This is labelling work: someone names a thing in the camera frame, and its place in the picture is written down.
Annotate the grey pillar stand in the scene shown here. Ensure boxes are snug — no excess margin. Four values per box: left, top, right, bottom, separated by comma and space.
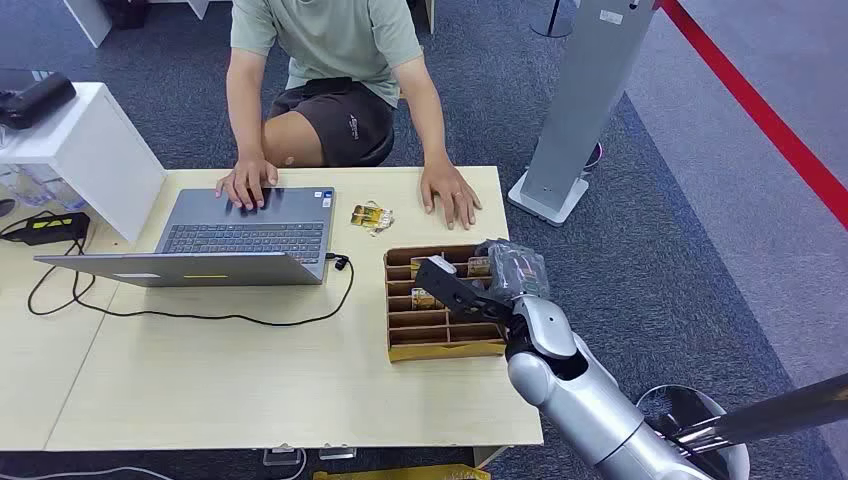
507, 0, 659, 229

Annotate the grey laptop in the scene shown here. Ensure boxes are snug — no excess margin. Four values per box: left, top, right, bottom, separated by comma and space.
34, 186, 337, 289

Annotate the yellow packaging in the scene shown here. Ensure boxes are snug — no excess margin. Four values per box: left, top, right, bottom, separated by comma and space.
311, 464, 492, 480

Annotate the red barrier belt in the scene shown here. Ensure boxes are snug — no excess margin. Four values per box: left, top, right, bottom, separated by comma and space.
659, 0, 848, 231

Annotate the black power adapter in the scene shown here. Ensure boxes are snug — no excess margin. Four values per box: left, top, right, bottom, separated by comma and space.
1, 211, 92, 248

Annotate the pink cable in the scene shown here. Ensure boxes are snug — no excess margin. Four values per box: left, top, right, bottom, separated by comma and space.
581, 140, 605, 174

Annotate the chrome stanchion post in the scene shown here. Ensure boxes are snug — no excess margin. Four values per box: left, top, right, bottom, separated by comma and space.
634, 373, 848, 480

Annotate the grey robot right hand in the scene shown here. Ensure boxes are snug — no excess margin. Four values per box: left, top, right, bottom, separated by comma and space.
474, 238, 552, 305

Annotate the white furniture panel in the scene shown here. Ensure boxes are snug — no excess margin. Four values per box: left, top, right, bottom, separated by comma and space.
62, 0, 115, 49

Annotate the white floor cable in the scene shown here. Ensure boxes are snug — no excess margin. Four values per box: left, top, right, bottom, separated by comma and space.
0, 465, 175, 480

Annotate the person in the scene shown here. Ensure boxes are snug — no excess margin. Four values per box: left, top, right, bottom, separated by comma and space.
214, 0, 484, 232

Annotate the black round stand base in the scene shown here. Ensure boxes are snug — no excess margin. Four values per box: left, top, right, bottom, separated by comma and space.
529, 0, 579, 40

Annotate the wooden compartment card box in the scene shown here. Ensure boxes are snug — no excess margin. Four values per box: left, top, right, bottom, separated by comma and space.
382, 243, 509, 364

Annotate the clear plastic container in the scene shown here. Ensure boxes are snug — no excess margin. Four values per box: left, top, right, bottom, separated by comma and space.
0, 162, 89, 214

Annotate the black bracket wrist camera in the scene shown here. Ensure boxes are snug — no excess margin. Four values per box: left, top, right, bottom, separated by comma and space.
413, 254, 515, 327

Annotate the black laptop cable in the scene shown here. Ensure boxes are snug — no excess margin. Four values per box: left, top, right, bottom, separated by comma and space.
27, 211, 355, 329

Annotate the person's right hand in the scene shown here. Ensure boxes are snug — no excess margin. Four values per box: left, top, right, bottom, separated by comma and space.
214, 156, 280, 213

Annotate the person's left hand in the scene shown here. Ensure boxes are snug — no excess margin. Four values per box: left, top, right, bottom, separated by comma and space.
419, 163, 484, 232

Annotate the white cabinet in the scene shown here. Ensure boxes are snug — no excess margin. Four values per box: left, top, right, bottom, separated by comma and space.
0, 81, 168, 244

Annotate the black device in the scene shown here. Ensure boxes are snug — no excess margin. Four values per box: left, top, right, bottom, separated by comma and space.
0, 71, 78, 131

